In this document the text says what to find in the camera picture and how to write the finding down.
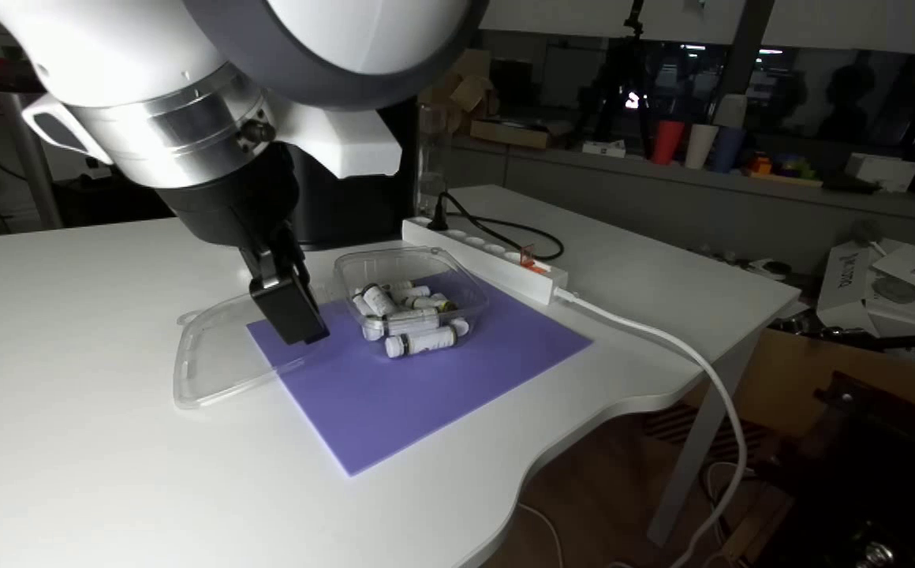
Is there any white power strip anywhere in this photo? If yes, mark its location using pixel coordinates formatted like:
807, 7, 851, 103
400, 211, 574, 311

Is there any blue cup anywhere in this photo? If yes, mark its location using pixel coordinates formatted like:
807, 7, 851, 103
707, 124, 748, 177

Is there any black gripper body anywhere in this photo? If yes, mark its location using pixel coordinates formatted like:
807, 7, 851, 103
162, 138, 310, 277

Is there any black power cable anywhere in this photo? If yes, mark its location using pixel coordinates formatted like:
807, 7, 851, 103
427, 190, 567, 264

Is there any grey cabinet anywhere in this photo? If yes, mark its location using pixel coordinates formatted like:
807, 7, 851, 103
441, 135, 915, 277

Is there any white power cable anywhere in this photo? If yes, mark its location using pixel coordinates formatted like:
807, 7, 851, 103
517, 289, 750, 568

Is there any white plastic cylinder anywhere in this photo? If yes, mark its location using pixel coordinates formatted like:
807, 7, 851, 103
356, 317, 392, 349
356, 282, 397, 323
404, 289, 452, 317
383, 308, 444, 342
383, 317, 472, 364

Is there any clear plastic container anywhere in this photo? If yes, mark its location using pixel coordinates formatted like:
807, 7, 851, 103
329, 243, 504, 359

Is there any red cup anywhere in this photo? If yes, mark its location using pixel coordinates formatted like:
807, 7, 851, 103
650, 118, 690, 167

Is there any purple mat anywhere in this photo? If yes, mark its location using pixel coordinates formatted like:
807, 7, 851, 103
247, 268, 595, 480

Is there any white cup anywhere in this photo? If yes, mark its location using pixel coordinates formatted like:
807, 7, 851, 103
682, 119, 719, 173

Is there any brown cardboard box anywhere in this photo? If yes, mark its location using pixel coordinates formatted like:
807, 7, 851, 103
418, 47, 559, 151

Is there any white table leg with caster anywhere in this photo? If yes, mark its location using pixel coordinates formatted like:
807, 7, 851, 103
644, 320, 770, 553

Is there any clear plastic lid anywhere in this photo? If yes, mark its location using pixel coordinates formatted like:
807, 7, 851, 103
171, 289, 325, 414

